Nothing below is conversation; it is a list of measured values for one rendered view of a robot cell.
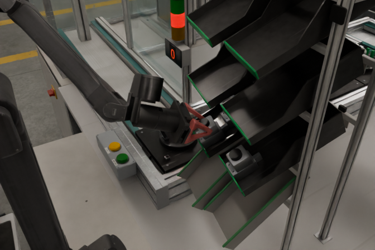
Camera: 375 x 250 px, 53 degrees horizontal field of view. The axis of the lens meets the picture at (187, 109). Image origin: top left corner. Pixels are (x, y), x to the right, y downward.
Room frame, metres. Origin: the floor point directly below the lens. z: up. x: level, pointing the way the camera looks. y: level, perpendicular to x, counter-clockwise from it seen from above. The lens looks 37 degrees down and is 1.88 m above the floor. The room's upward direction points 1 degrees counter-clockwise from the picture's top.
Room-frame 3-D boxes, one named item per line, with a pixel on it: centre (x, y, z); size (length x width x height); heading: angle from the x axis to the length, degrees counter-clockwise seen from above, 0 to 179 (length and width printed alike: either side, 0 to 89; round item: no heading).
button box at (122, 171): (1.00, 0.26, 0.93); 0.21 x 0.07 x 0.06; 30
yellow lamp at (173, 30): (1.26, 0.03, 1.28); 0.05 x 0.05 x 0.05
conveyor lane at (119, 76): (1.30, 0.17, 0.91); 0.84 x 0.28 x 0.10; 30
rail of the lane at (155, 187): (1.19, 0.31, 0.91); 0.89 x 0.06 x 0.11; 30
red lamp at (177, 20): (1.26, 0.03, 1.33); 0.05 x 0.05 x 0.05
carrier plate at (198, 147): (1.03, 0.03, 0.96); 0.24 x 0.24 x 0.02; 30
